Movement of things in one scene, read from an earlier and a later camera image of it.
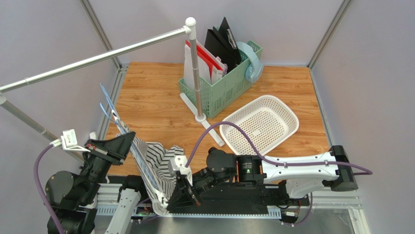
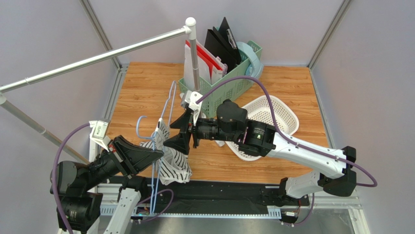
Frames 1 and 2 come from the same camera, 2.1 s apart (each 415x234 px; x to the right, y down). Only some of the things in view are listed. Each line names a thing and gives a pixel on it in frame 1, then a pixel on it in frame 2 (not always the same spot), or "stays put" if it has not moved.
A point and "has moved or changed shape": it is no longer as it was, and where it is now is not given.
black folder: (213, 43) stays put
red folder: (207, 58) stays put
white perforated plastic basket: (266, 119) stays put
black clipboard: (228, 34) stays put
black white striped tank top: (153, 161) has moved or changed shape
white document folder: (204, 70) stays put
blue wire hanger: (117, 121) to (156, 139)
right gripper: (187, 189) to (191, 128)
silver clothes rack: (189, 26) stays put
